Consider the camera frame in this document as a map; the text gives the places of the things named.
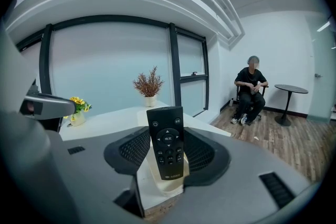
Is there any small black object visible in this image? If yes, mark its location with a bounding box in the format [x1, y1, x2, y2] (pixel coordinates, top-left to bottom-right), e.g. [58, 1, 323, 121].
[146, 106, 190, 181]

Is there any dried reddish plant white vase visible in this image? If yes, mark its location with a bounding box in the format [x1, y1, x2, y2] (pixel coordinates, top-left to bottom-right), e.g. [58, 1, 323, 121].
[132, 66, 165, 108]

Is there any frosted glass door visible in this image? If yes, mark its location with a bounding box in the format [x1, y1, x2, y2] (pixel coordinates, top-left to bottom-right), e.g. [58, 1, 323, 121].
[306, 13, 336, 124]

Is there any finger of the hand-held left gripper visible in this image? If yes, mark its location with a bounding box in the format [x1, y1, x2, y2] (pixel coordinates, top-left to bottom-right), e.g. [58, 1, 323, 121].
[19, 93, 78, 121]

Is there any round black side table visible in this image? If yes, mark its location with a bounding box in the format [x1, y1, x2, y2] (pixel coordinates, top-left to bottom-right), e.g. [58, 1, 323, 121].
[274, 83, 309, 127]

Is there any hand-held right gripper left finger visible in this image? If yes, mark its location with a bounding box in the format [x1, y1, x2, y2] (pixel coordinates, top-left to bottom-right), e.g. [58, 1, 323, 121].
[48, 125, 152, 224]

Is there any black office chair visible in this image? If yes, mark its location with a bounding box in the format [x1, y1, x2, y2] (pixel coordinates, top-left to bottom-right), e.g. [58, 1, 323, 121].
[235, 83, 269, 124]

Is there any black window frame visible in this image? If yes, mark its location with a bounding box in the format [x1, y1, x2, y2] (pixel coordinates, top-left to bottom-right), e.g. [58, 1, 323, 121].
[15, 15, 210, 113]

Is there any sunflower bouquet in vase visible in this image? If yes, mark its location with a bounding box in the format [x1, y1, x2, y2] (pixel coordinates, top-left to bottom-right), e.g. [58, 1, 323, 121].
[62, 96, 92, 127]

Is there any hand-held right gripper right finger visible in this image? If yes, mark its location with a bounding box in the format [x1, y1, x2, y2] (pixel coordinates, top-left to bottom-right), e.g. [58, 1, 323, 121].
[161, 127, 320, 224]

